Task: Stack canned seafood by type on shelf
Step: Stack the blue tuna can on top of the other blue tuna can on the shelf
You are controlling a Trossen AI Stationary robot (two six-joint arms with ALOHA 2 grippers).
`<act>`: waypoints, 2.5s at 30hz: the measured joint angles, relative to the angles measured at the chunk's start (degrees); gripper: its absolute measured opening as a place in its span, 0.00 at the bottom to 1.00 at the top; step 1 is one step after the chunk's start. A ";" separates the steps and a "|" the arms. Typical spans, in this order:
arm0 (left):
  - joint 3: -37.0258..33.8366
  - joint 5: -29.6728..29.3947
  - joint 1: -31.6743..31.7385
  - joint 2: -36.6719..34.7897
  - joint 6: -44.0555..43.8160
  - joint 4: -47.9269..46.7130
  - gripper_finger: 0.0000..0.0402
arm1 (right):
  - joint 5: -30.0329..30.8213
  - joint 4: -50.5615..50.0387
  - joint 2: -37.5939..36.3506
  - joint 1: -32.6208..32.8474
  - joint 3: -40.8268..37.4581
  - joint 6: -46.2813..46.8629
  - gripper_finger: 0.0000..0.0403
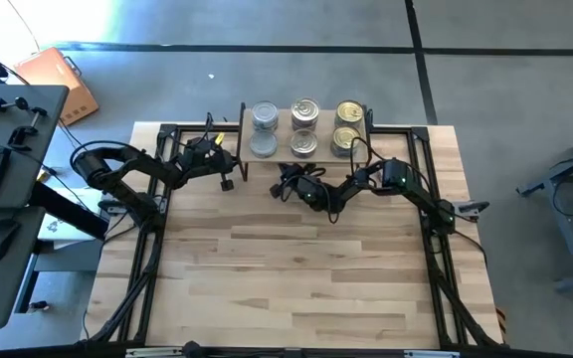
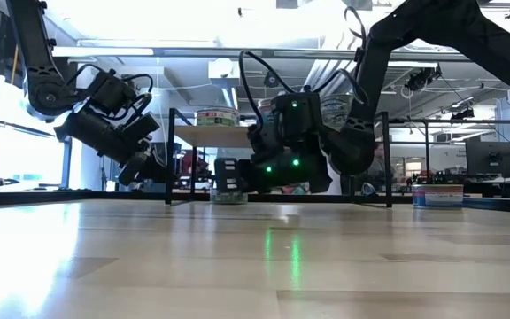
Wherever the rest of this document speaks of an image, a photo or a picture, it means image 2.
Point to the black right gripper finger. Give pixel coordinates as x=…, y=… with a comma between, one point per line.
x=227, y=175

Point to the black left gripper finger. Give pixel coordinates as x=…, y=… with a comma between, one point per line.
x=157, y=168
x=133, y=170

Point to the silver-lid green-label can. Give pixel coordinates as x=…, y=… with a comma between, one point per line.
x=337, y=120
x=228, y=199

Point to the silver-lid seafood can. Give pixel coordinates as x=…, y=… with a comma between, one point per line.
x=217, y=117

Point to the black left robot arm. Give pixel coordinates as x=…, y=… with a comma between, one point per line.
x=33, y=44

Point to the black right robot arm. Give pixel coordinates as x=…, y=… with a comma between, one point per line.
x=458, y=31

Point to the person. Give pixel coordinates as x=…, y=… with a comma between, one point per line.
x=378, y=161

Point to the white ceiling vent box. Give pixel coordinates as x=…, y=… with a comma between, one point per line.
x=224, y=73

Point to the grey overhead beam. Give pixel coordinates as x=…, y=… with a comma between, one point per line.
x=193, y=52

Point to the black background railing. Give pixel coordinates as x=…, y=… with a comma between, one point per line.
x=458, y=120

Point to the black background monitor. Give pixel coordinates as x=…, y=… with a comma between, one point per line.
x=496, y=159

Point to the wooden shelf black frame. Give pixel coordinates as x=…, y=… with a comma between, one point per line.
x=210, y=136

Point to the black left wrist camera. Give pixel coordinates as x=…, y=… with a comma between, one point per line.
x=142, y=127

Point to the black metal table frame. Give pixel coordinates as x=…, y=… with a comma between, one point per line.
x=38, y=198

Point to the black ceiling camera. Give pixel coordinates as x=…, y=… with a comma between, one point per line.
x=421, y=79
x=463, y=114

